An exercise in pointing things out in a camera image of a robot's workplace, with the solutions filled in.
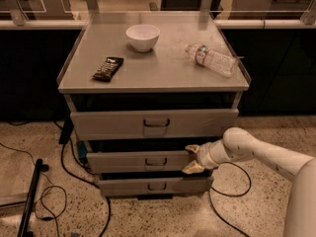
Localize black floor cable left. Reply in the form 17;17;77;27
52;120;113;237

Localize grey top drawer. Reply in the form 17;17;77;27
71;109;239;140

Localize black floor cable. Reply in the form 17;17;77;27
52;120;113;237
207;161;253;237

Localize black power adapter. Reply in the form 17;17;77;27
58;118;74;144

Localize grey drawer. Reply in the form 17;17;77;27
99;176;213;197
71;109;239;140
87;150;197;174

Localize black metal bar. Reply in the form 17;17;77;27
17;159;43;237

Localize dark snack bar packet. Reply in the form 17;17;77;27
93;57;124;82

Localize clear plastic water bottle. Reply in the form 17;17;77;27
185;43;237;78

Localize grey bottom drawer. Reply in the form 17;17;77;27
99;176;213;197

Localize grey drawer cabinet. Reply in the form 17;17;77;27
58;12;250;185

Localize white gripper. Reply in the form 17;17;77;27
182;142;220;175

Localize black floor cable right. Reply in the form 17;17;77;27
207;161;253;237

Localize blue box behind cabinet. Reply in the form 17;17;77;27
76;141;88;160

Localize thin black looped cable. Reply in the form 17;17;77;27
0;141;68;237

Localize white ceramic bowl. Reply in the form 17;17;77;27
125;25;160;52

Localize white rail ledge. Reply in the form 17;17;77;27
0;20;316;30

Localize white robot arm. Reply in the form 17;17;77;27
183;127;316;237

